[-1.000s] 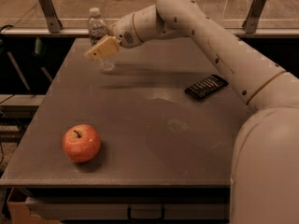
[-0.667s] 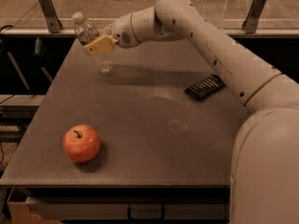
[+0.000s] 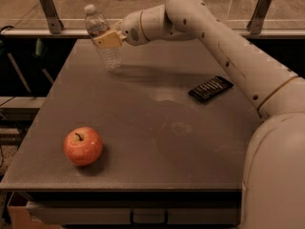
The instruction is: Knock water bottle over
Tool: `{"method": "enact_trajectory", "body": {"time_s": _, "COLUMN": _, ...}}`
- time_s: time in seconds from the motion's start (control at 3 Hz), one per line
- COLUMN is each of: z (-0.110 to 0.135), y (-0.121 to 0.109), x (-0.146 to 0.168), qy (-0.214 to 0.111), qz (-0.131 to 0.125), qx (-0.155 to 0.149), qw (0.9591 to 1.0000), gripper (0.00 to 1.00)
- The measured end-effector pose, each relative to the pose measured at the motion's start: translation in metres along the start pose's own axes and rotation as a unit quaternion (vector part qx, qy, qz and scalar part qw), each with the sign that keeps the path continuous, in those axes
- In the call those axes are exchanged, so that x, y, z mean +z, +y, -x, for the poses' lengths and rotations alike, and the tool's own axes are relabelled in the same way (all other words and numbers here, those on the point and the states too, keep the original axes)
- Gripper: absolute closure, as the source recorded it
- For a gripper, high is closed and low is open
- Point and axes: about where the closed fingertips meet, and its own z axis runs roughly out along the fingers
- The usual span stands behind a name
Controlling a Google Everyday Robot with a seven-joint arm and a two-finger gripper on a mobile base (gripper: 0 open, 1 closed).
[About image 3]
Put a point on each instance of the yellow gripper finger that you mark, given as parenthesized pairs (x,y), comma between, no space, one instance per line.
(109,39)

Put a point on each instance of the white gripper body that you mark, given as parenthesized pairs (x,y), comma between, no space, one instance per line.
(132,27)

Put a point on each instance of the clear plastic water bottle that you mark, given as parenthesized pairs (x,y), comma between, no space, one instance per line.
(96,26)

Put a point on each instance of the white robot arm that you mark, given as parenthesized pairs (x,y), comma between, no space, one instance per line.
(273,184)

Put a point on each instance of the black snack bar wrapper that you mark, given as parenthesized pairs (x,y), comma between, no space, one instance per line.
(210,89)

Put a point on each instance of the red apple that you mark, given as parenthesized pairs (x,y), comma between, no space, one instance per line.
(83,146)

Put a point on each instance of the grey table drawer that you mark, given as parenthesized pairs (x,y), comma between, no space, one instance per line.
(76,214)

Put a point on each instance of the cardboard box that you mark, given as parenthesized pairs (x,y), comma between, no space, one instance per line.
(21,218)

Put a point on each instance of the left metal rail bracket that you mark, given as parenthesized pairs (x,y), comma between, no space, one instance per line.
(54,23)

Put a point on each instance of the metal rail bracket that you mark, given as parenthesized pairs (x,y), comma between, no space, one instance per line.
(255,25)
(54,23)

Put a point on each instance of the metal guard rail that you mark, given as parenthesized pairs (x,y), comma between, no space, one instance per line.
(82,34)

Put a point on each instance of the right metal rail bracket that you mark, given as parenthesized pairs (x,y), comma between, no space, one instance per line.
(255,25)

